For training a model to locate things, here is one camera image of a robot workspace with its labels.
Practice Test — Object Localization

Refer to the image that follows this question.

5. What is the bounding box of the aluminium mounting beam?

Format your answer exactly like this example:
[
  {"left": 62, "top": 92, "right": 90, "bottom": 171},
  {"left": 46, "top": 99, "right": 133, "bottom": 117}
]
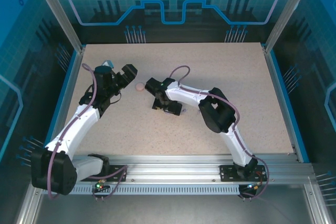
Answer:
[{"left": 73, "top": 154, "right": 313, "bottom": 184}]

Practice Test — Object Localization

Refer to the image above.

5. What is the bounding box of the small LED connector board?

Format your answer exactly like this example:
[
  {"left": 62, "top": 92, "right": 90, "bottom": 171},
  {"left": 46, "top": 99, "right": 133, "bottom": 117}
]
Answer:
[
  {"left": 245, "top": 182, "right": 264, "bottom": 193},
  {"left": 94, "top": 179, "right": 110, "bottom": 193}
]

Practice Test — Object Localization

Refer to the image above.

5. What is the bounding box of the aluminium side rail blue strip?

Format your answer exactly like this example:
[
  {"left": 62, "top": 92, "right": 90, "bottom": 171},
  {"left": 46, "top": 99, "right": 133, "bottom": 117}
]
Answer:
[
  {"left": 262, "top": 42, "right": 313, "bottom": 163},
  {"left": 41, "top": 47, "right": 86, "bottom": 156}
]

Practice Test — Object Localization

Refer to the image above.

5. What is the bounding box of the aluminium frame post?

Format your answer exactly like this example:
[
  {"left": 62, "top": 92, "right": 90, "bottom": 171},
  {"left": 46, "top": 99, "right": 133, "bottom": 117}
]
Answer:
[
  {"left": 29, "top": 0, "right": 86, "bottom": 53},
  {"left": 262, "top": 0, "right": 317, "bottom": 54}
]

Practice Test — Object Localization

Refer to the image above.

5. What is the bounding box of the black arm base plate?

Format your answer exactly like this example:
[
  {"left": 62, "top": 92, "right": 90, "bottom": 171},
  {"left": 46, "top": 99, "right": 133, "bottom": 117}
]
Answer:
[
  {"left": 86, "top": 165, "right": 129, "bottom": 183},
  {"left": 219, "top": 164, "right": 266, "bottom": 183}
]

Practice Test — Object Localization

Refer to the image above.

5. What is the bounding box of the slotted cable duct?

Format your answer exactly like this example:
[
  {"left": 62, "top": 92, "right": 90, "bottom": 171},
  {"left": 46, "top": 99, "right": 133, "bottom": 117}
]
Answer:
[{"left": 70, "top": 184, "right": 242, "bottom": 196}]

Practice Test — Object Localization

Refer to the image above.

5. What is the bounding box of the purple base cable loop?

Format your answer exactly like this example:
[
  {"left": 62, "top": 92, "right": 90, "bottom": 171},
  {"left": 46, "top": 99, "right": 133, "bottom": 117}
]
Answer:
[
  {"left": 238, "top": 175, "right": 270, "bottom": 201},
  {"left": 90, "top": 165, "right": 129, "bottom": 201}
]

